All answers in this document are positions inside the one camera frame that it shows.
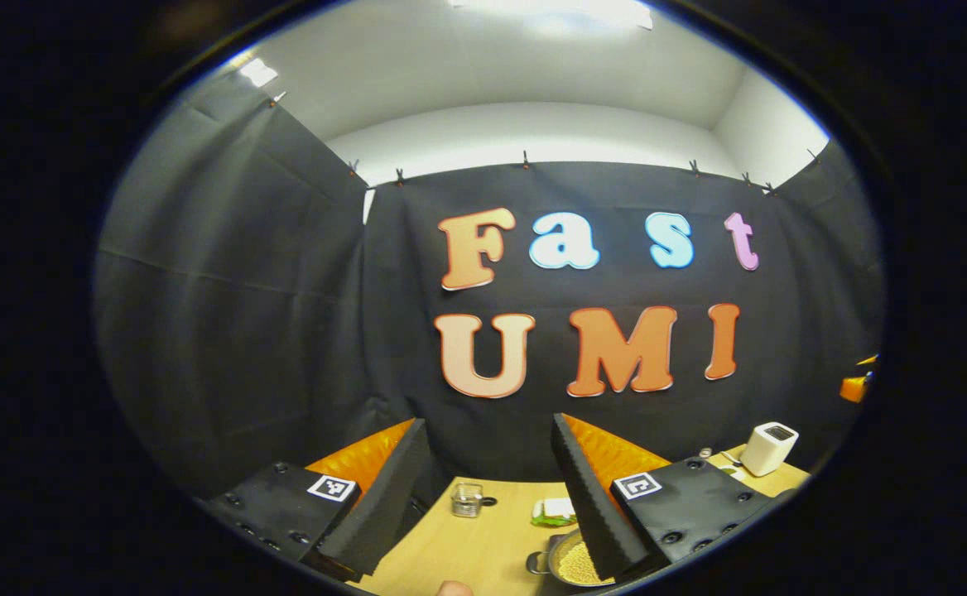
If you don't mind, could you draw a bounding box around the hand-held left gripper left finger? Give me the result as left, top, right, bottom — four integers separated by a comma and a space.
202, 416, 432, 585

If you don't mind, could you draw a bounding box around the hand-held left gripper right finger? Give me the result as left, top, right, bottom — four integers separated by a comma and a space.
550, 411, 782, 585

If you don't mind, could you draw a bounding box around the steel pot with beans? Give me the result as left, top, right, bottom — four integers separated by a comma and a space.
525, 530, 618, 591

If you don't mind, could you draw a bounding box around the sandwich with lettuce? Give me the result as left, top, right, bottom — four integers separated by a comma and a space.
530, 496, 578, 529

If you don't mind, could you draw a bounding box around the metal mesh utensil holder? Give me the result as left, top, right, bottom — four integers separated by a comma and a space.
450, 483, 485, 520

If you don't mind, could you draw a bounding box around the white toaster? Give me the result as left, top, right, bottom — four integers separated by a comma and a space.
739, 421, 801, 478

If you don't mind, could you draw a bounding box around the black backdrop cloth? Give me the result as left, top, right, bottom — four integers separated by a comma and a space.
93, 70, 888, 535

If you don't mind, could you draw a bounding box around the small ceiling light panel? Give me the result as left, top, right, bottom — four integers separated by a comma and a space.
238, 57, 280, 89

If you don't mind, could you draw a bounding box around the large ceiling light panel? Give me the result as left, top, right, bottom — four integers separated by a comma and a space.
449, 0, 655, 31

